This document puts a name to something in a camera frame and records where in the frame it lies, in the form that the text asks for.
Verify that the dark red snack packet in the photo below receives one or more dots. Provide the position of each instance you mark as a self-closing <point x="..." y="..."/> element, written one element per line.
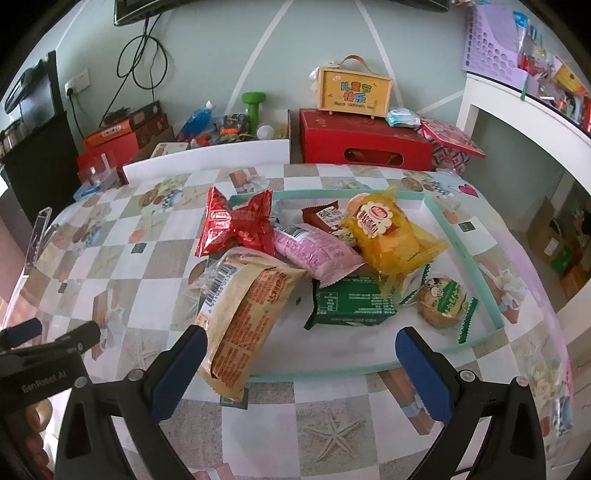
<point x="326" y="217"/>

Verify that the wall power socket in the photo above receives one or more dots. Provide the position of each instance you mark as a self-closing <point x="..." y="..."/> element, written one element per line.
<point x="78" y="83"/>

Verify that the orange beige bread packet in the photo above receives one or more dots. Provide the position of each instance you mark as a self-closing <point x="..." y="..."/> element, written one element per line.
<point x="245" y="292"/>

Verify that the green dumbbell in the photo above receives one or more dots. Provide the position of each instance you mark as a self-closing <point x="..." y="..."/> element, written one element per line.
<point x="252" y="101"/>

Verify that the checkered patterned tablecloth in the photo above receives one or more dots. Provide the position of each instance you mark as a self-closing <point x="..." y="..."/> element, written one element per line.
<point x="319" y="406"/>

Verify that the light blue tissue pack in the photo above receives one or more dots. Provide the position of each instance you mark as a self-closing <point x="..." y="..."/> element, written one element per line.
<point x="403" y="118"/>

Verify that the yellow children's gift box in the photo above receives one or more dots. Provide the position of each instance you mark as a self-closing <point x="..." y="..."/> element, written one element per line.
<point x="351" y="87"/>

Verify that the large red gift box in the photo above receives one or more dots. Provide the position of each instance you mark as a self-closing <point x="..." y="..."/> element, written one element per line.
<point x="349" y="139"/>

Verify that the purple perforated organizer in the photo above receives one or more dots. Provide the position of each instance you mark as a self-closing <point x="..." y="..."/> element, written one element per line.
<point x="491" y="46"/>

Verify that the red patterned tin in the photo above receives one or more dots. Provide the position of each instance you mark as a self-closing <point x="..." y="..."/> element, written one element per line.
<point x="452" y="149"/>

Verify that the red box on floor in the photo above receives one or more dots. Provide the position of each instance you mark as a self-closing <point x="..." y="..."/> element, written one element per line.
<point x="116" y="153"/>

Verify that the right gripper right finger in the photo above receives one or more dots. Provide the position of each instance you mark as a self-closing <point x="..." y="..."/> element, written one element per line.
<point x="433" y="376"/>

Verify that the red snack bag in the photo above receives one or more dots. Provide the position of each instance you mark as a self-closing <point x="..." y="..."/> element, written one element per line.
<point x="247" y="225"/>

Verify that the pink snack packet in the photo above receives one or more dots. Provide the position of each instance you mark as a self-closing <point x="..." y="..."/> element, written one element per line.
<point x="325" y="257"/>

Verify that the orange carton box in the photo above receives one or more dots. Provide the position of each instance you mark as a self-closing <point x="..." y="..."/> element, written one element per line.
<point x="108" y="133"/>

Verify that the clear plastic container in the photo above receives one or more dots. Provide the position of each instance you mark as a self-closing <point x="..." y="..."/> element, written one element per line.
<point x="98" y="176"/>

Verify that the pile of small toys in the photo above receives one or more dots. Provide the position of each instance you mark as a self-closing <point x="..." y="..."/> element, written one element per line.
<point x="232" y="128"/>

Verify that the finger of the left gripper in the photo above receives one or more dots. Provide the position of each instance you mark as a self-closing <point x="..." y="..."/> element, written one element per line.
<point x="20" y="334"/>
<point x="83" y="337"/>

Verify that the yellow snack bag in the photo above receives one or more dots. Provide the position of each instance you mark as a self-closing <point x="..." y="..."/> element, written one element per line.
<point x="390" y="242"/>

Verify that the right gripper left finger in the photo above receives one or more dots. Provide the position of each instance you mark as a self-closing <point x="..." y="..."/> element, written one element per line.
<point x="171" y="372"/>

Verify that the black tv cabinet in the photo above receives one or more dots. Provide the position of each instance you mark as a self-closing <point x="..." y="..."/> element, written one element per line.
<point x="40" y="161"/>

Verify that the white snack packet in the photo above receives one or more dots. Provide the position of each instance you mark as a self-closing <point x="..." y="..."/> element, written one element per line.
<point x="407" y="291"/>

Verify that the teal rimmed white tray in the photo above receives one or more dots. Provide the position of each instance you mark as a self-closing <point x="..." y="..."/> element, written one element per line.
<point x="349" y="328"/>

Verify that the green snack packet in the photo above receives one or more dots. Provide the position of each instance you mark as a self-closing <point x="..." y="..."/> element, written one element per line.
<point x="353" y="301"/>

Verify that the round cake green wrapper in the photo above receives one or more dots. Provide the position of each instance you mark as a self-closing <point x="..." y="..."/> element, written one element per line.
<point x="445" y="305"/>

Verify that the blue plastic bottle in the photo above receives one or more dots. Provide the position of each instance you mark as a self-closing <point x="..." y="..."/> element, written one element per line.
<point x="196" y="124"/>

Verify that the white shelf desk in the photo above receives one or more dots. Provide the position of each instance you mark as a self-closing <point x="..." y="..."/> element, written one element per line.
<point x="566" y="143"/>

